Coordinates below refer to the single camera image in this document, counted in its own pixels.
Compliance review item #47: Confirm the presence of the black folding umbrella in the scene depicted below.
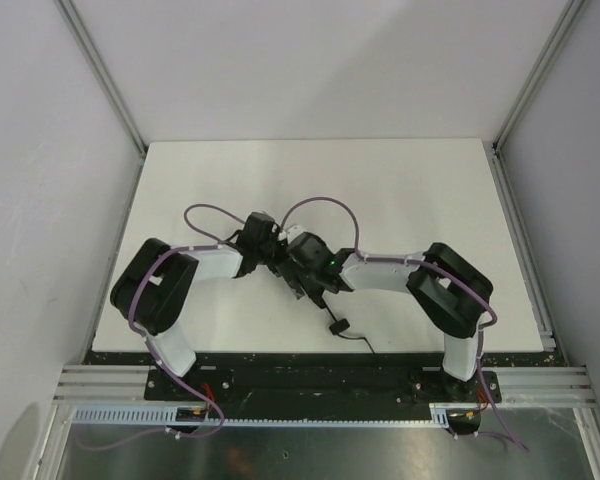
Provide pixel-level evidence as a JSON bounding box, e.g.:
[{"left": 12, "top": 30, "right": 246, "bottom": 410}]
[{"left": 270, "top": 252, "right": 376, "bottom": 354}]

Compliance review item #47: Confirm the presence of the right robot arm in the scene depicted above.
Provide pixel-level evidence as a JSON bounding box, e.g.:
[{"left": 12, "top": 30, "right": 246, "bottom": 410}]
[{"left": 280, "top": 227, "right": 497, "bottom": 383}]

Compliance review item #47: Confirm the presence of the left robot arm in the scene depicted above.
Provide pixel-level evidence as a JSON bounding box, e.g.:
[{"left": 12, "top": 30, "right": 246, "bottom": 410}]
[{"left": 110, "top": 212, "right": 280, "bottom": 377}]

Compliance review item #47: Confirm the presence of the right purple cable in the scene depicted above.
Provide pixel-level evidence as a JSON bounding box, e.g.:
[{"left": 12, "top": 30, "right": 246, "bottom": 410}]
[{"left": 283, "top": 196, "right": 530, "bottom": 452}]

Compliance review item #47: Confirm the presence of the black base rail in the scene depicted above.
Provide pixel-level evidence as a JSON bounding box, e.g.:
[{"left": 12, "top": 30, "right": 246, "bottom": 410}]
[{"left": 83, "top": 351, "right": 556, "bottom": 412}]

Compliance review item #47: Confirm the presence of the grey cable duct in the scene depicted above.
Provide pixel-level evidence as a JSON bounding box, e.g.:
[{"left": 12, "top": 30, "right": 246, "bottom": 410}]
[{"left": 69, "top": 402, "right": 481, "bottom": 429}]

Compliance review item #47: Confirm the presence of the left aluminium frame post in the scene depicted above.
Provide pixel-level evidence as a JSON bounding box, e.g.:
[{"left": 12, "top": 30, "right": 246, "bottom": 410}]
[{"left": 54, "top": 0, "right": 148, "bottom": 158}]

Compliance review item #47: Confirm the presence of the aluminium frame post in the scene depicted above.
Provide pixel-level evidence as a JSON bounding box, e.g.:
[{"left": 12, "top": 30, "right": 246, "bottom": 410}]
[
  {"left": 54, "top": 0, "right": 148, "bottom": 158},
  {"left": 483, "top": 0, "right": 590, "bottom": 351}
]

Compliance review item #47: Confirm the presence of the right aluminium frame post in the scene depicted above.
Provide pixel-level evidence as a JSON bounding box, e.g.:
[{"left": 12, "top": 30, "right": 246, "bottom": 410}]
[{"left": 483, "top": 0, "right": 590, "bottom": 351}]

